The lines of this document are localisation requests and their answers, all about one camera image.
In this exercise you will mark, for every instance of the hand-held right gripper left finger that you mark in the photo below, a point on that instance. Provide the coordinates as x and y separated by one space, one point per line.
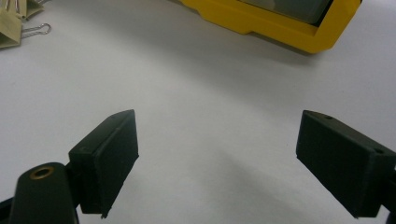
106 161

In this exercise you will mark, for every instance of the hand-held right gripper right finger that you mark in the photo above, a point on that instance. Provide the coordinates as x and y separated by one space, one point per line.
342 161

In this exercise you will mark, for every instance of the yellow black drawer organizer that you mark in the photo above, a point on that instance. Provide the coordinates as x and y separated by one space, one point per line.
280 28

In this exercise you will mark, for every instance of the beige binder clip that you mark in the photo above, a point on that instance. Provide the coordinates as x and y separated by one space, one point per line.
9 29
32 8

